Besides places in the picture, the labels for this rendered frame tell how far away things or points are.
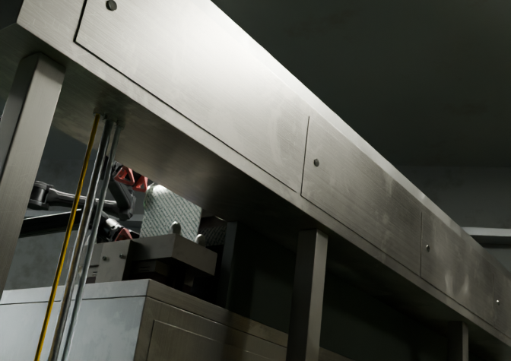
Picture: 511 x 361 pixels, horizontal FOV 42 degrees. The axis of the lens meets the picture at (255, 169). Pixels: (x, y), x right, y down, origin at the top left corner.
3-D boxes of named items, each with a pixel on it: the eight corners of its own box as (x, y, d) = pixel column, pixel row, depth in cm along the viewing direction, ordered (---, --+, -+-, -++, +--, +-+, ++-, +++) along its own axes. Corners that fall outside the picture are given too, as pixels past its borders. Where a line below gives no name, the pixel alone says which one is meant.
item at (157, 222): (133, 270, 193) (145, 211, 200) (193, 264, 179) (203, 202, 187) (132, 270, 192) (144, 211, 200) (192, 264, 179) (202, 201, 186)
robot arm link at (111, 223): (106, 213, 207) (119, 222, 211) (93, 232, 206) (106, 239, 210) (117, 222, 202) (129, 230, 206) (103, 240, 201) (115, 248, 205)
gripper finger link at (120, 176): (122, 189, 215) (111, 175, 222) (138, 197, 220) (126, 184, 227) (134, 172, 215) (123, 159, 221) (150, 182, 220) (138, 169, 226)
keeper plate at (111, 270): (100, 286, 167) (109, 245, 171) (127, 284, 161) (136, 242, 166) (93, 283, 165) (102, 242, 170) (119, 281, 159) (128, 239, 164)
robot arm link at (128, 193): (119, 219, 270) (124, 194, 275) (132, 220, 270) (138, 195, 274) (91, 175, 231) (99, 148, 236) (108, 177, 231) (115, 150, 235)
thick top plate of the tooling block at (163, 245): (109, 284, 190) (113, 264, 193) (214, 276, 167) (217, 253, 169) (65, 267, 179) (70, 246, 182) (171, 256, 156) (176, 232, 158)
